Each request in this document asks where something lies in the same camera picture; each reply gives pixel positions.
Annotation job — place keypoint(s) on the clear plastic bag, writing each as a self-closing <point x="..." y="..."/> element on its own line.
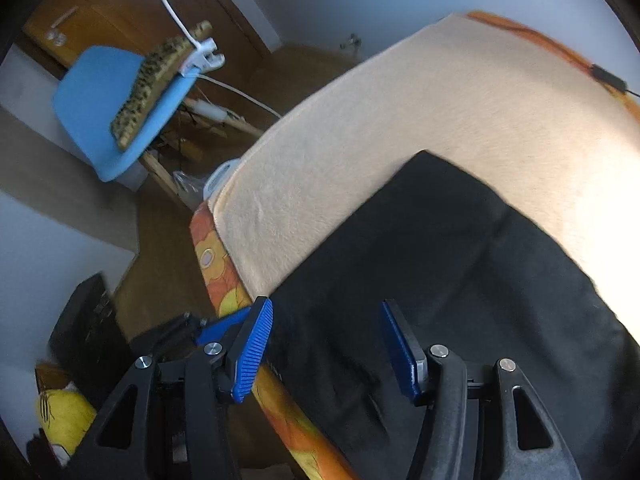
<point x="187" y="184"/>

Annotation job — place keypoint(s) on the black pants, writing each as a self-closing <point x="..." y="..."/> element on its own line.
<point x="480" y="310"/>

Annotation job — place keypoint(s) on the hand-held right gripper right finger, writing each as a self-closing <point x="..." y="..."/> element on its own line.
<point x="399" y="355"/>

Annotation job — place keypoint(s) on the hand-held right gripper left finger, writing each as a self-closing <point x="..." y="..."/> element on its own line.
<point x="251" y="355"/>

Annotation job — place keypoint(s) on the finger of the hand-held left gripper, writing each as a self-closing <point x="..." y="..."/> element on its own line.
<point x="220" y="328"/>

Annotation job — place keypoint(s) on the yellow plush toy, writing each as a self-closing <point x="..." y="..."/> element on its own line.
<point x="67" y="417"/>

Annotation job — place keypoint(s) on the white clip lamp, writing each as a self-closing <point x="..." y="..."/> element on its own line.
<point x="200" y="55"/>

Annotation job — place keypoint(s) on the blue chair with wooden legs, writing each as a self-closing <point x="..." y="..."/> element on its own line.
<point x="90" y="105"/>

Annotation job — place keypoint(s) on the orange floral bedsheet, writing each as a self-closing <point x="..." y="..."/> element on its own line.
<point x="220" y="272"/>

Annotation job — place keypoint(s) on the wooden door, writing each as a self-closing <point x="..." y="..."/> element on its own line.
<point x="120" y="5"/>

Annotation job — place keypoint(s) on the leopard print cushion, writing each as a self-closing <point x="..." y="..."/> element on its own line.
<point x="147" y="90"/>

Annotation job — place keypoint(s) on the white plastic object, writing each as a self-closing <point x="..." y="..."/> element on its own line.
<point x="218" y="178"/>

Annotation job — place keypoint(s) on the beige fleece blanket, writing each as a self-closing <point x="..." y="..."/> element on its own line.
<point x="400" y="125"/>

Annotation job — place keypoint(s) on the white power adapter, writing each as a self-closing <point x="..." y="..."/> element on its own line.
<point x="207" y="109"/>

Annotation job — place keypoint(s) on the black cabinet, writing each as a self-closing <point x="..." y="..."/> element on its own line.
<point x="87" y="330"/>

